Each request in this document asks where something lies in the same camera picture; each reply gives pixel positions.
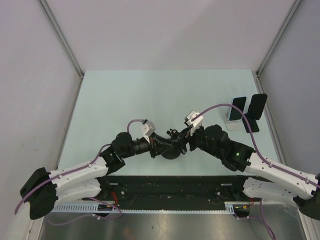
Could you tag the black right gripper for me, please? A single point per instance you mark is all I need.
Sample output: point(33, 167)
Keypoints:
point(184, 139)

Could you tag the aluminium corner frame post left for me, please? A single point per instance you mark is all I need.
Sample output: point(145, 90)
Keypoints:
point(52, 20)

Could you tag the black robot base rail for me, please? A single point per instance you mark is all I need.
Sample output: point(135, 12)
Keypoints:
point(173, 193)

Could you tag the black flat phone stand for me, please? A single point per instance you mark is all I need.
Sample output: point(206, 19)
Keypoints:
point(250, 124)

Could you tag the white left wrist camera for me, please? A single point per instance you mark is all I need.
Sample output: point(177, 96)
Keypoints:
point(148, 128)

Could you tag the aluminium corner frame post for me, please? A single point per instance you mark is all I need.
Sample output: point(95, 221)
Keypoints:
point(52, 20)
point(293, 10)

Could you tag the black phone on black stand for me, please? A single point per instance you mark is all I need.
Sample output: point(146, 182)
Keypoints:
point(256, 106)

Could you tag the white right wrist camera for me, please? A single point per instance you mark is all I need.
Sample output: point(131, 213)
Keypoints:
point(193, 120)

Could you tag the black round-base phone stand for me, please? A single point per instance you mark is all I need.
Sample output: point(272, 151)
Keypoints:
point(171, 154)

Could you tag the white phone stand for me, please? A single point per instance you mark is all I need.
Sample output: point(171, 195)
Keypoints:
point(231, 125)

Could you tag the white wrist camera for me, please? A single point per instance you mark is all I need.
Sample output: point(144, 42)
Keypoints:
point(148, 128)
point(193, 120)

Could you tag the aluminium corner frame post right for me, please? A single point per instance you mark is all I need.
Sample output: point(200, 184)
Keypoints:
point(293, 10)

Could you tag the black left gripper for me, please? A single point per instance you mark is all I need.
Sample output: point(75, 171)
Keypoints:
point(157, 143)

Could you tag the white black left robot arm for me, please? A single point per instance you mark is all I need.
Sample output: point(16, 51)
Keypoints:
point(44, 189)

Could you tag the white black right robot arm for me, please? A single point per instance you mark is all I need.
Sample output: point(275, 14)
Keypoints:
point(294, 187)

